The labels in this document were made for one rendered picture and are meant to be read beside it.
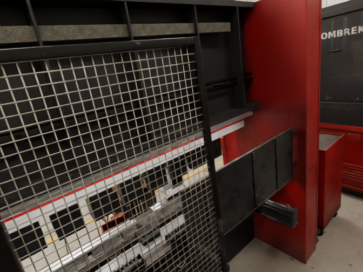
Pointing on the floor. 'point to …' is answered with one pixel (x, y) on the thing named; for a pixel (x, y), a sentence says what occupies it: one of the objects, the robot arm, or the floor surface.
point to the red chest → (329, 177)
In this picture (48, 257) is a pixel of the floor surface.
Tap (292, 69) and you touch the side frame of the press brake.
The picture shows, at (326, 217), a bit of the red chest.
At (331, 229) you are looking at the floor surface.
